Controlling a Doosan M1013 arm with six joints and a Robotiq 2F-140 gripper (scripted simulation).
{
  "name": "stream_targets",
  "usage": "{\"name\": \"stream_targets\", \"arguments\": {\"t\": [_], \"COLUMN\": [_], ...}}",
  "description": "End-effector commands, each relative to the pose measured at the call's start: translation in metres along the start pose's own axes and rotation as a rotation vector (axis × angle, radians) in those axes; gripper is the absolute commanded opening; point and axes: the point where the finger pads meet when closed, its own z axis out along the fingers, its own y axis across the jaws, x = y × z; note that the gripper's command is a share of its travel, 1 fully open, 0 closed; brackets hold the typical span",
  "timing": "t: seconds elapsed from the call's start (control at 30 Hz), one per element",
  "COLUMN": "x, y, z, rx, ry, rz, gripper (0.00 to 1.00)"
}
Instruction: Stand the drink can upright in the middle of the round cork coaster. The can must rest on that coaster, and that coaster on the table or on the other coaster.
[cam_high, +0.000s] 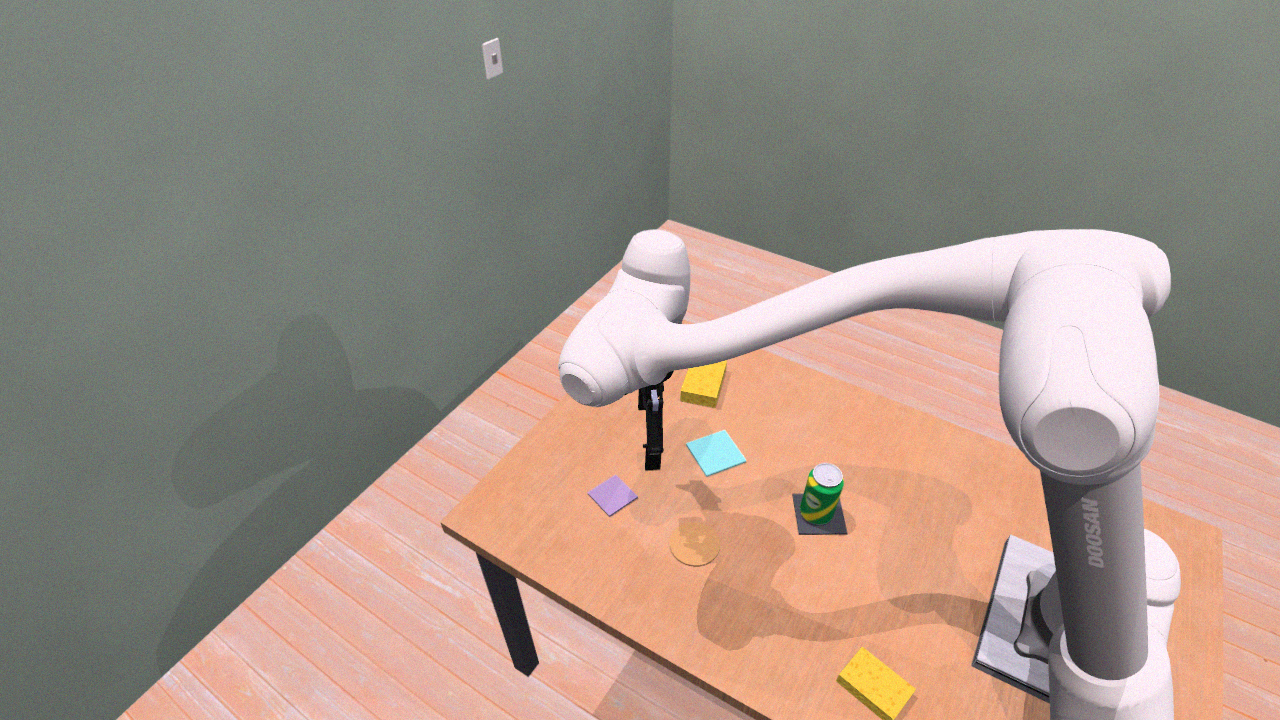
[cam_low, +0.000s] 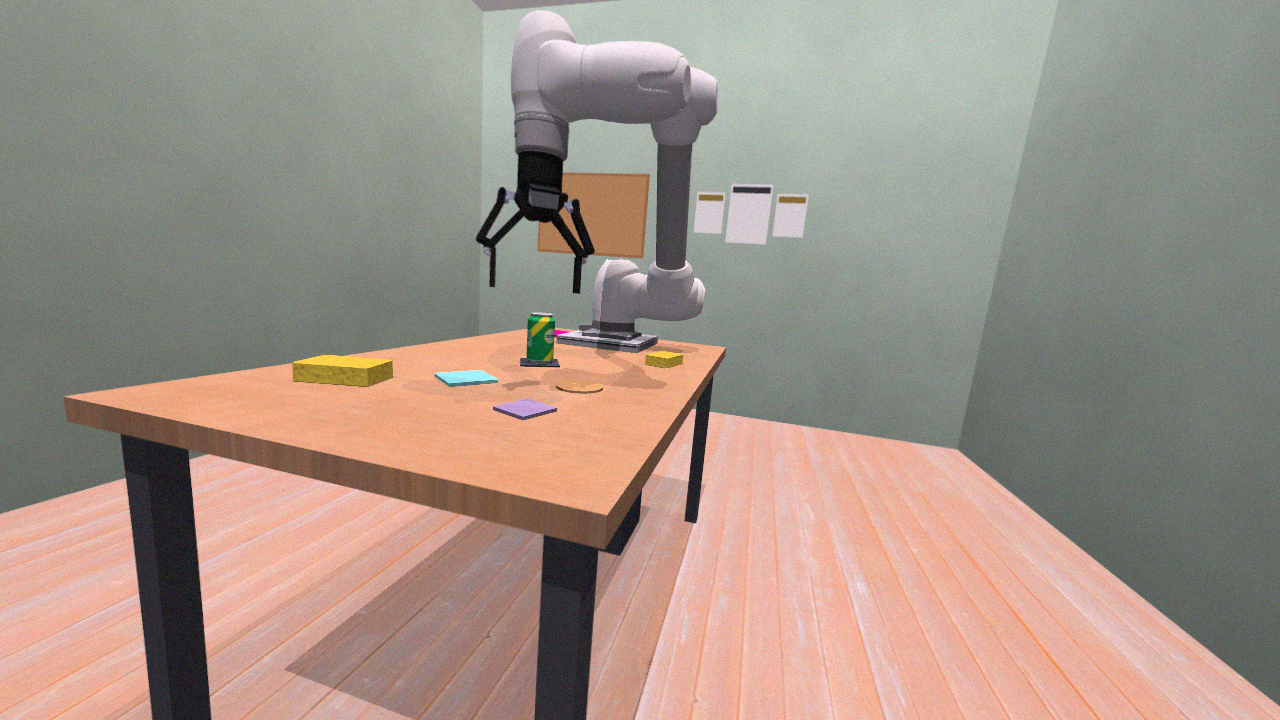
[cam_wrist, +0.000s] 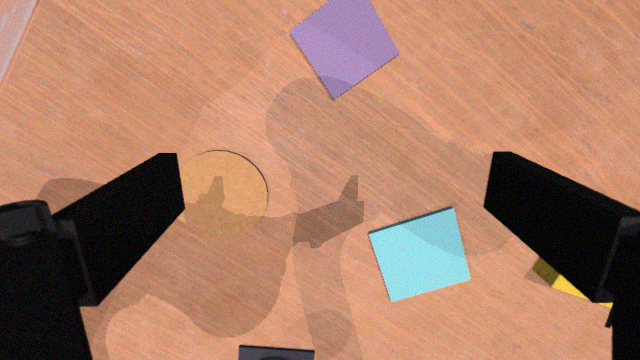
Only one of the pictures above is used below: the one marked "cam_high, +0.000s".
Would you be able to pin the tan round disc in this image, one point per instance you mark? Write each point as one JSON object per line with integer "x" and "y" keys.
{"x": 694, "y": 544}

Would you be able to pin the light blue square tile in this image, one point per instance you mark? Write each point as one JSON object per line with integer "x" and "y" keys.
{"x": 715, "y": 453}

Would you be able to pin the green and yellow drink can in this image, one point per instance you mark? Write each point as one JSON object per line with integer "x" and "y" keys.
{"x": 821, "y": 495}

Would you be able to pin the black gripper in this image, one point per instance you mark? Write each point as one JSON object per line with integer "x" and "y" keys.
{"x": 648, "y": 400}

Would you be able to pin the yellow sponge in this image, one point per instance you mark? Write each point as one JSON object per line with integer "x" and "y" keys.
{"x": 701, "y": 384}
{"x": 875, "y": 685}

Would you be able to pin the purple square block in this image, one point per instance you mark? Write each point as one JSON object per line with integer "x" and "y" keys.
{"x": 612, "y": 495}

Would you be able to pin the dark grey square tile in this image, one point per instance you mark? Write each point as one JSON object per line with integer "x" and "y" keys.
{"x": 836, "y": 526}

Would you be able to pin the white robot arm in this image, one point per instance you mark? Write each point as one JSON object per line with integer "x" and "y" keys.
{"x": 1078, "y": 391}

